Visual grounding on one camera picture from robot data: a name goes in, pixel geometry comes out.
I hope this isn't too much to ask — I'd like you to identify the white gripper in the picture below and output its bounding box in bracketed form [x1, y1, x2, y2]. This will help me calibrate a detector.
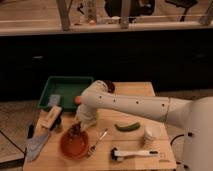
[75, 105, 98, 130]

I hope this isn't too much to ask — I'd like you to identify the dark grape bunch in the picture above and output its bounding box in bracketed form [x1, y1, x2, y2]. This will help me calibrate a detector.
[69, 123, 81, 136]

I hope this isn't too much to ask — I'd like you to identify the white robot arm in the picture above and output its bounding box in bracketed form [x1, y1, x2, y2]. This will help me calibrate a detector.
[76, 80, 213, 171]

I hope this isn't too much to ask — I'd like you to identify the red bowl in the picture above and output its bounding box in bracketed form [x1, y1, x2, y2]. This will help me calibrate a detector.
[59, 131, 89, 160]

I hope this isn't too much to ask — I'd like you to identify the dark brown bowl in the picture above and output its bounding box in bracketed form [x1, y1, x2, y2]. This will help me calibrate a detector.
[104, 80, 115, 93]

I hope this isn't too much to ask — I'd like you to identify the orange fruit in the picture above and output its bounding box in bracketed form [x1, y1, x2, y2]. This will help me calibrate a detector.
[74, 96, 81, 105]

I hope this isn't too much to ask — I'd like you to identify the wooden scrub brush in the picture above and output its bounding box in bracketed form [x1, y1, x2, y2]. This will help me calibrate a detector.
[41, 106, 62, 129]

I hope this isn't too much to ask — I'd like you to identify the green plastic tray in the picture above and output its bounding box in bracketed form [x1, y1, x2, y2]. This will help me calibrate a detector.
[38, 76, 93, 112]

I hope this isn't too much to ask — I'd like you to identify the wooden cutting board table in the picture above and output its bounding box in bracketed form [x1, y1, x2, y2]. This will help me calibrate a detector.
[22, 81, 178, 171]

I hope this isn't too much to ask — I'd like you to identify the white dish brush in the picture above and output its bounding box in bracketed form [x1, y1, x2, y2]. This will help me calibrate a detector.
[110, 148, 158, 161]

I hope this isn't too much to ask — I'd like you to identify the green chili pepper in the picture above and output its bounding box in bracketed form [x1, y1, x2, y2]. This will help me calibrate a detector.
[115, 122, 141, 132]

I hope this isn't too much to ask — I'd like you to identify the grey blade kitchen knife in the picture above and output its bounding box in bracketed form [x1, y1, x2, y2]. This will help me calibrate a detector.
[26, 125, 50, 162]

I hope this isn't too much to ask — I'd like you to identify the white cup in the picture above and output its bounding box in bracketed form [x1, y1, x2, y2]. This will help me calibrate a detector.
[144, 124, 162, 143]

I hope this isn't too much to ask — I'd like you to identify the black cable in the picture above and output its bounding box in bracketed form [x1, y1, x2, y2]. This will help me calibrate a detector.
[169, 133, 186, 168]

